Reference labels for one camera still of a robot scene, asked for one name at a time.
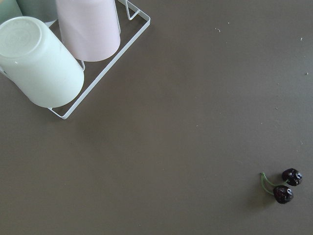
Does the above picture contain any pink cup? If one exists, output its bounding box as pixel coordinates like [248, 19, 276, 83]
[56, 0, 120, 62]

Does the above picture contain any white cup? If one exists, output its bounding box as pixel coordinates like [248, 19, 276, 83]
[0, 17, 84, 108]

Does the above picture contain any pair of dark cherries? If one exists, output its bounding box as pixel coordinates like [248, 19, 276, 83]
[260, 168, 303, 204]

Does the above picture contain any grey blue cup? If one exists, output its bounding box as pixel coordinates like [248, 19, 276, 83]
[17, 0, 58, 23]

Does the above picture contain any mint green cup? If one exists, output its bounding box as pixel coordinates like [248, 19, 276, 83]
[0, 0, 22, 23]

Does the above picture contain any white wire cup rack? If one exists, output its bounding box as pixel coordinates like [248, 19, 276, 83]
[0, 0, 151, 120]

